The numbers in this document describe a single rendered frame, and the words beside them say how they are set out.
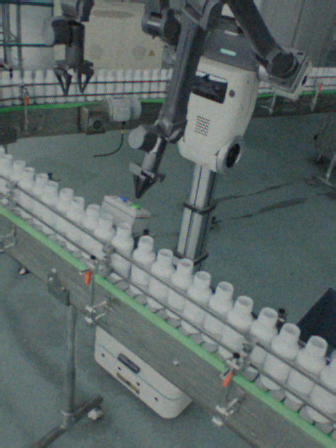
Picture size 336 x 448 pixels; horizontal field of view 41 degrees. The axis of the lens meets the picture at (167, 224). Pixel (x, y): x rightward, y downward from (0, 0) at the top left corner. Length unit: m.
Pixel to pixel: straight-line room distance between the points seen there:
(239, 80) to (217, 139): 0.22
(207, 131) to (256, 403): 0.96
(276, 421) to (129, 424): 1.17
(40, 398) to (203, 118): 1.44
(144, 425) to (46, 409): 0.44
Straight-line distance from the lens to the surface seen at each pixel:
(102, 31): 5.19
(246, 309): 1.05
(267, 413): 1.14
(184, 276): 1.13
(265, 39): 1.37
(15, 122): 2.60
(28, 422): 2.22
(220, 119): 1.63
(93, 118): 2.61
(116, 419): 2.22
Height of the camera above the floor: 1.82
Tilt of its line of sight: 31 degrees down
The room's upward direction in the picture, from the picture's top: 9 degrees clockwise
